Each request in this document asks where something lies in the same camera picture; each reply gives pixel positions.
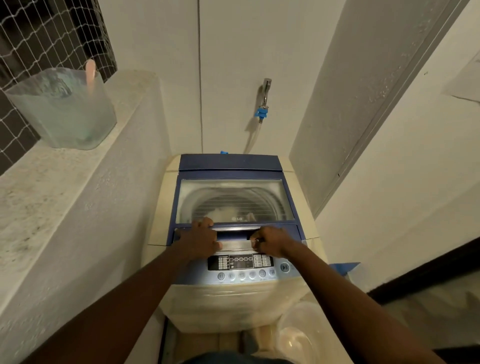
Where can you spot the person's left thumb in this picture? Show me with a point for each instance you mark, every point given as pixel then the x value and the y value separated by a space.
pixel 216 244

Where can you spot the person's right fingers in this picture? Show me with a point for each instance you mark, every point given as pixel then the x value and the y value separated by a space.
pixel 256 238

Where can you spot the translucent plastic container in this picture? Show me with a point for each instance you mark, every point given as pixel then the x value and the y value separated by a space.
pixel 65 112

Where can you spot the metal wall tap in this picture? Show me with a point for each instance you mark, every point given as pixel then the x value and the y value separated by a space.
pixel 266 92

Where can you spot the person's left hand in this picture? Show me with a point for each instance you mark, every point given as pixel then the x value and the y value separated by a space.
pixel 195 242

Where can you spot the blue plastic item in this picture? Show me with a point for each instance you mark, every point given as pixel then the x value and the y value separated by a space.
pixel 344 267

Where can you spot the cream top-load washing machine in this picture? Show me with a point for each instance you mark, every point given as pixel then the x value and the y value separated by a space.
pixel 232 300

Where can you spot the white window safety net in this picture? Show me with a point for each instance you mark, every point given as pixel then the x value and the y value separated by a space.
pixel 41 41

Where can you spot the white paper sheet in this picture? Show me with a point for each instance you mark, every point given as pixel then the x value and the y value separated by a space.
pixel 464 80

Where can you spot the blue glass washing machine lid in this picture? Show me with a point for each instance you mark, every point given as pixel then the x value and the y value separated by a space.
pixel 234 187

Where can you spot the person's right forearm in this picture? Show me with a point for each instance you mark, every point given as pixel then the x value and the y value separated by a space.
pixel 360 311

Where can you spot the white laundry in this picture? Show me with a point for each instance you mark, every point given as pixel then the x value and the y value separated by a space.
pixel 224 214

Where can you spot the person's right hand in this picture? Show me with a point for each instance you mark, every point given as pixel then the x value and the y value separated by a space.
pixel 273 242

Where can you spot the clear plastic bucket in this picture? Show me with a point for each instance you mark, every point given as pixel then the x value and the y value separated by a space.
pixel 303 332

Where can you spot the person's left forearm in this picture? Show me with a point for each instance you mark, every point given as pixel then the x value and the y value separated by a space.
pixel 112 311

